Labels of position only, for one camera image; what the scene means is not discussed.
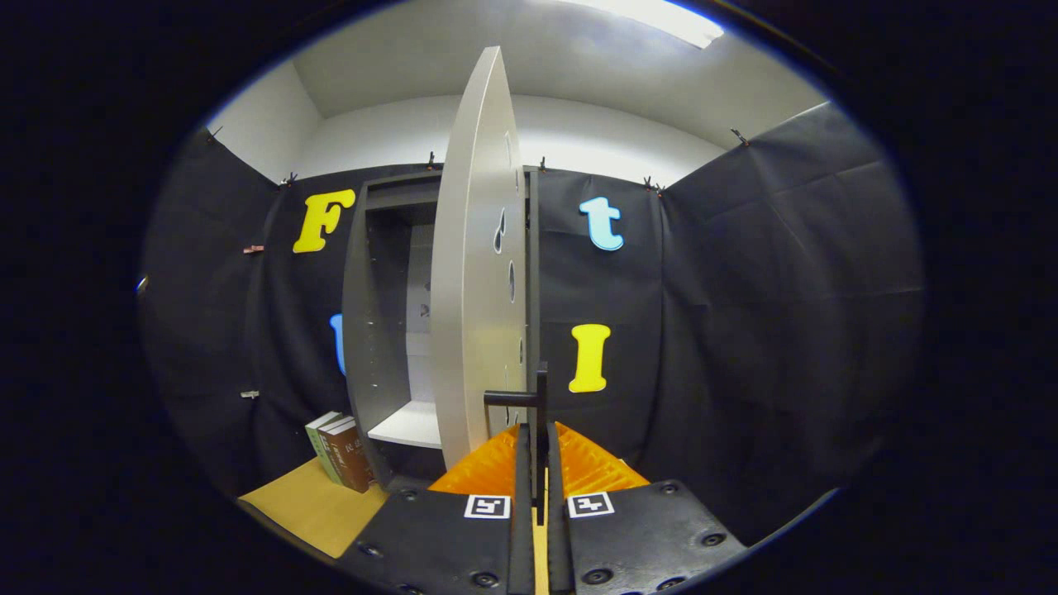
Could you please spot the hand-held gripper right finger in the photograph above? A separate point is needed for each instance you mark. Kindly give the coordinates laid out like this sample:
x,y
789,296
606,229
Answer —
x,y
636,545

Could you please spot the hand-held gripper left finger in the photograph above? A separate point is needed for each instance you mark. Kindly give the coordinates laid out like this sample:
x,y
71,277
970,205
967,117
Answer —
x,y
446,545

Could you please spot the white cabinet shelf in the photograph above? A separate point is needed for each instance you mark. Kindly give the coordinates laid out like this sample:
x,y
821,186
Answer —
x,y
409,426

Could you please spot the dark grey cabinet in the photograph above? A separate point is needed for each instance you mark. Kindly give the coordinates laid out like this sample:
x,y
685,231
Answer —
x,y
372,330

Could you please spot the black backdrop cloth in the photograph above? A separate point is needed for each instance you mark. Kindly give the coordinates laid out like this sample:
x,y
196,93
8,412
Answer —
x,y
744,330

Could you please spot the long ceiling light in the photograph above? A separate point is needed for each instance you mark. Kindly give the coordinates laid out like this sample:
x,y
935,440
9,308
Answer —
x,y
661,18

